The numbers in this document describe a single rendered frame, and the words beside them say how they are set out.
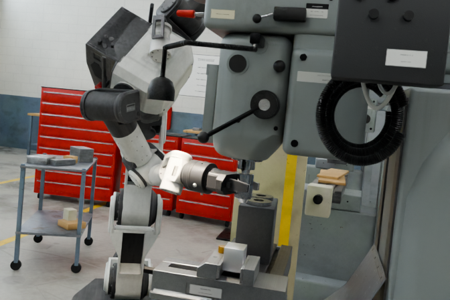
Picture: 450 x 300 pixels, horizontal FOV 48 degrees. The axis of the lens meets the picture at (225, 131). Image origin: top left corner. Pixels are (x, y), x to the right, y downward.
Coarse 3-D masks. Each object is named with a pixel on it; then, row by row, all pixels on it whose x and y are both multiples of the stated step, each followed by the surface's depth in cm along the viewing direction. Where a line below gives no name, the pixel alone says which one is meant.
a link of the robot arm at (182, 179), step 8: (176, 160) 145; (184, 160) 145; (192, 160) 144; (168, 168) 146; (176, 168) 144; (184, 168) 142; (168, 176) 145; (176, 176) 143; (184, 176) 141; (168, 184) 144; (176, 184) 144; (184, 184) 142; (168, 192) 148; (176, 192) 144
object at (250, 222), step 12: (240, 204) 168; (252, 204) 168; (264, 204) 168; (276, 204) 176; (240, 216) 167; (252, 216) 167; (264, 216) 166; (276, 216) 187; (240, 228) 168; (252, 228) 167; (264, 228) 166; (240, 240) 168; (252, 240) 167; (264, 240) 166; (252, 252) 167; (264, 252) 167; (264, 264) 167
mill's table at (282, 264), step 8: (232, 240) 193; (280, 248) 188; (288, 248) 189; (272, 256) 179; (280, 256) 178; (288, 256) 178; (272, 264) 176; (280, 264) 169; (288, 264) 177; (264, 272) 159; (272, 272) 160; (280, 272) 161; (288, 272) 182
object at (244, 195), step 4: (236, 176) 135; (240, 180) 134; (244, 180) 133; (248, 180) 133; (252, 180) 134; (252, 184) 135; (236, 192) 134; (240, 192) 134; (244, 192) 133; (248, 192) 134; (236, 196) 134; (240, 196) 134; (244, 196) 134; (248, 196) 134
